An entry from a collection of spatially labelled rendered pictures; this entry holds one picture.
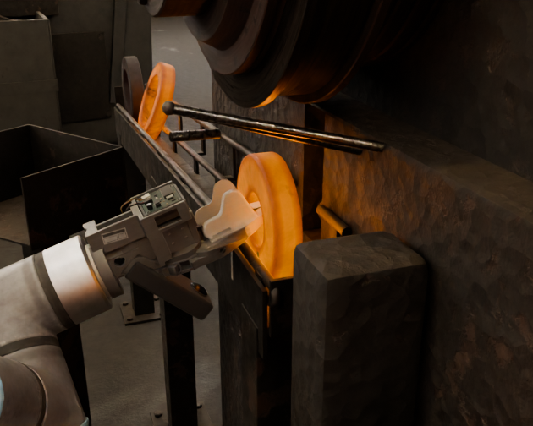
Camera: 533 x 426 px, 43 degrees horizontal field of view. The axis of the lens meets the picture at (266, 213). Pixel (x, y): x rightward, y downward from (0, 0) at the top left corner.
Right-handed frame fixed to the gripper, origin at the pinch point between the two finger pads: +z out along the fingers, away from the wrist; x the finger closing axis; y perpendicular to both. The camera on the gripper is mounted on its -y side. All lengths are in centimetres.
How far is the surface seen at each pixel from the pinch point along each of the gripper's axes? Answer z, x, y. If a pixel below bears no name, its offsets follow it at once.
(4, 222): -35, 46, -4
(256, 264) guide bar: -4.1, -6.0, -2.2
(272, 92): 1.9, -11.8, 17.1
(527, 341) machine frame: 7.0, -37.7, 1.9
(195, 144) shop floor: 31, 282, -88
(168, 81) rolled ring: 5, 82, -1
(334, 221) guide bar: 5.2, -8.3, -0.1
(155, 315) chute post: -21, 106, -71
